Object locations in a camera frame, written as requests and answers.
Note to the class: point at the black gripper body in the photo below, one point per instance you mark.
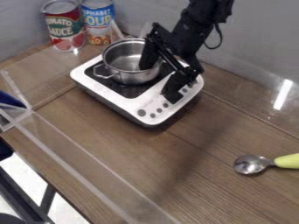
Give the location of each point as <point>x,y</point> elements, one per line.
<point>178,45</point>

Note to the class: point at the white and black stove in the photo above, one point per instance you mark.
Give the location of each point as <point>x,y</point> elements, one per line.
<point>138,103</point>

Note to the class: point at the alphabet soup can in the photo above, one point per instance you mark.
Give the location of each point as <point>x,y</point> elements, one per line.
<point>97,14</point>

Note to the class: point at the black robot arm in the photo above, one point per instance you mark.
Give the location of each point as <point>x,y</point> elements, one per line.
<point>209,13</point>

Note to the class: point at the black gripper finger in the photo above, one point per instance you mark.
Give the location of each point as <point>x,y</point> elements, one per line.
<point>149,54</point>
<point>174,83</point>

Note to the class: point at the black metal table frame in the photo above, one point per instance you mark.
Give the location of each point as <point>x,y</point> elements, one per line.
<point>29,212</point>

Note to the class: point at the tomato sauce can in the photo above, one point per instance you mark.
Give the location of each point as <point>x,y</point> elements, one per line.
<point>61,14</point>

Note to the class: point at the clear acrylic barrier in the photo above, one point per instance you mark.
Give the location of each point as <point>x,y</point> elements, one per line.
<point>109,172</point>

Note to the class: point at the spoon with yellow handle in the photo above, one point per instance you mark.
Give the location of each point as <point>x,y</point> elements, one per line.
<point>250,164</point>

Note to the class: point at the silver metal pot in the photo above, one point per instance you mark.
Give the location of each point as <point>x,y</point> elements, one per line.
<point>120,63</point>

